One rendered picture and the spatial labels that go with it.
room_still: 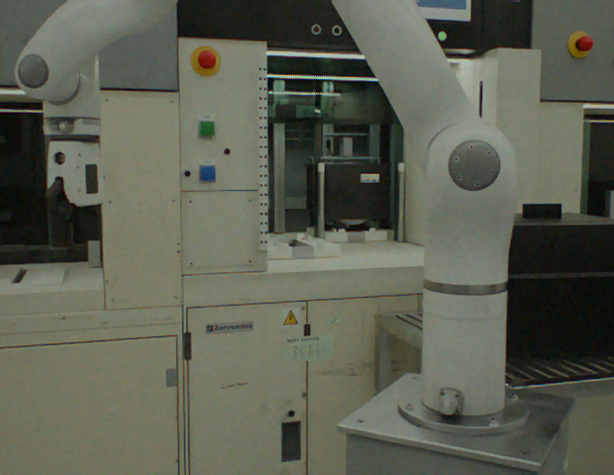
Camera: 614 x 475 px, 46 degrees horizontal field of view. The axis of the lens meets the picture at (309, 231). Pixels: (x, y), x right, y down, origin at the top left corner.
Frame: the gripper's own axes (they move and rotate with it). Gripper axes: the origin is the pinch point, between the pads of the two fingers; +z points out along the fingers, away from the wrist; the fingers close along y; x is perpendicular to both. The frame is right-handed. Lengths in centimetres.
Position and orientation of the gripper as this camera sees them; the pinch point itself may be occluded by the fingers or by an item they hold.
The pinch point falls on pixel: (76, 237)
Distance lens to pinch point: 118.8
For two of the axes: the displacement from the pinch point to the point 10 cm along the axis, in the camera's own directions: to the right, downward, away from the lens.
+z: 0.0, 9.9, 1.0
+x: -9.9, -0.1, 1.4
